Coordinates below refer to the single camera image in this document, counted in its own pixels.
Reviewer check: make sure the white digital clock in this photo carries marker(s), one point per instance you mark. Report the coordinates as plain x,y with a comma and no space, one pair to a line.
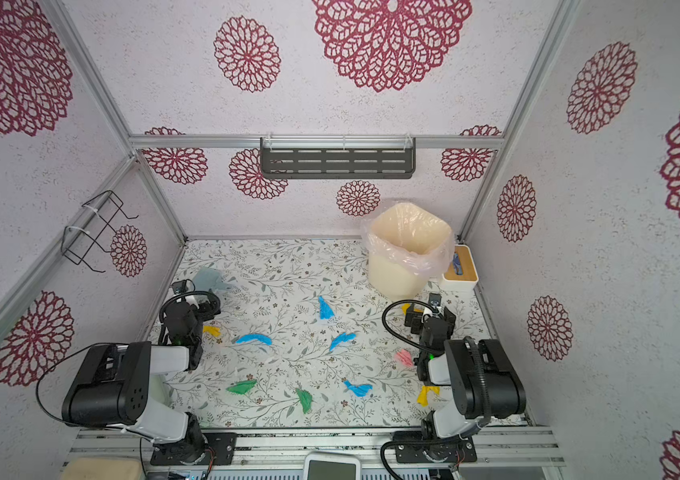
331,466

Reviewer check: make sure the yellow paper scrap left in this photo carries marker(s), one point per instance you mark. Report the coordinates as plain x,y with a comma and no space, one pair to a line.
212,330

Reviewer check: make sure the blue paper scrap left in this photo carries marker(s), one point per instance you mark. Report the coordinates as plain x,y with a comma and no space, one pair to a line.
263,339

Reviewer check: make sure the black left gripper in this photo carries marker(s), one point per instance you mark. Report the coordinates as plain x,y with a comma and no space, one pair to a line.
183,288

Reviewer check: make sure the cream trash bin with bag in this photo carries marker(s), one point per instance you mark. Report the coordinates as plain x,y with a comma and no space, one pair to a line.
406,247

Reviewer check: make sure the blue paper scrap lower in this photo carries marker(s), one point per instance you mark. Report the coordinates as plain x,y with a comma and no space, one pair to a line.
359,390

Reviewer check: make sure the pink paper scrap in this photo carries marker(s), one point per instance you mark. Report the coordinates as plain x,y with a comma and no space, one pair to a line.
405,358

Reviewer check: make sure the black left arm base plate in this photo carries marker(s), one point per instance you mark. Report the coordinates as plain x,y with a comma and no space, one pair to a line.
218,449

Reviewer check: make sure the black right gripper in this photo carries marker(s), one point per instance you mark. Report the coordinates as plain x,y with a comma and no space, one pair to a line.
418,315

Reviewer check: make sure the blue paper scrap top centre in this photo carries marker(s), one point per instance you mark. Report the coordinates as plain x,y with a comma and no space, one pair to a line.
325,310

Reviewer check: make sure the cream sponge block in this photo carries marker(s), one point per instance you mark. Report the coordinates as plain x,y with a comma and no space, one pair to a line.
103,469

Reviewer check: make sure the black wire wall rack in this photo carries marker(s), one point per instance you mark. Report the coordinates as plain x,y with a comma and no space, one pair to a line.
100,212

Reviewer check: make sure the yellow paper scrap lower right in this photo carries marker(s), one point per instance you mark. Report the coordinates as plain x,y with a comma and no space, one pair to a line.
426,391

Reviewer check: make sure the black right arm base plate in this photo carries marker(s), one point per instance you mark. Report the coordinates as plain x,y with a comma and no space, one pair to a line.
411,448

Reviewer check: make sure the pale blue plastic dustpan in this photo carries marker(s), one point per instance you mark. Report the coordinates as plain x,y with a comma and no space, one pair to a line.
208,279

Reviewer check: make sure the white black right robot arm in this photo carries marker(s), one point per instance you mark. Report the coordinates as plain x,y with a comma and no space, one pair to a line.
484,384

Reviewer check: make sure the green paper scrap lower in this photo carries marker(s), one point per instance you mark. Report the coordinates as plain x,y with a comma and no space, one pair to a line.
306,400

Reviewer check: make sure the green paper scrap left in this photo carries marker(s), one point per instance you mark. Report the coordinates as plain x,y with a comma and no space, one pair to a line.
243,387

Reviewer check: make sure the dark grey wall shelf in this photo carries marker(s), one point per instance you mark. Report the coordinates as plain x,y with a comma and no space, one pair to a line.
342,159

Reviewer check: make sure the blue paper scrap middle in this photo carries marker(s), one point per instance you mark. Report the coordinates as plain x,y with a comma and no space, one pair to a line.
340,339

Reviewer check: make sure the blue paper scrap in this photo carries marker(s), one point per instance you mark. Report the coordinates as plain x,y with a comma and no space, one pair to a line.
340,339
359,390
263,339
325,310

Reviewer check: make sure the green paper scrap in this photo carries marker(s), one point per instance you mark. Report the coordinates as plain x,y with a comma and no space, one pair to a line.
306,400
243,387

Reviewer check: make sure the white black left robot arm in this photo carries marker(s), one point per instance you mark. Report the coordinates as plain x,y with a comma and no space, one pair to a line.
112,388

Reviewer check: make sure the white tissue box wooden lid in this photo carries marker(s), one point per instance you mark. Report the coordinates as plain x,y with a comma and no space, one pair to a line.
462,275

